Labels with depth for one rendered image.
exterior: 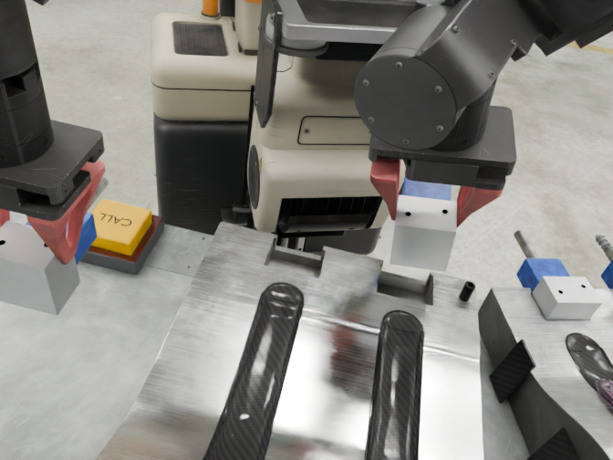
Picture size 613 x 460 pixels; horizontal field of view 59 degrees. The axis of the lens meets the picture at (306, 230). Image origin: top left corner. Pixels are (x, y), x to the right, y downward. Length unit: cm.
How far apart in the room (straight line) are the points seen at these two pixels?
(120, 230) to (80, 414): 20
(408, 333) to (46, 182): 31
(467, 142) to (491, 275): 159
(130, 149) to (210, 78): 124
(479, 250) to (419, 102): 177
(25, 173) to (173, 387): 19
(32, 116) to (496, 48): 26
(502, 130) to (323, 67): 40
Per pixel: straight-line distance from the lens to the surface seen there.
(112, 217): 64
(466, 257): 199
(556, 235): 229
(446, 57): 28
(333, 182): 81
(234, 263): 51
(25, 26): 35
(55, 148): 38
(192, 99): 104
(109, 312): 59
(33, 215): 37
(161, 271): 63
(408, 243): 47
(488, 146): 41
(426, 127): 30
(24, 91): 35
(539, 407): 56
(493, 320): 61
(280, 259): 56
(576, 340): 62
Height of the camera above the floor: 126
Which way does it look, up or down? 41 degrees down
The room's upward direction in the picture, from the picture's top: 11 degrees clockwise
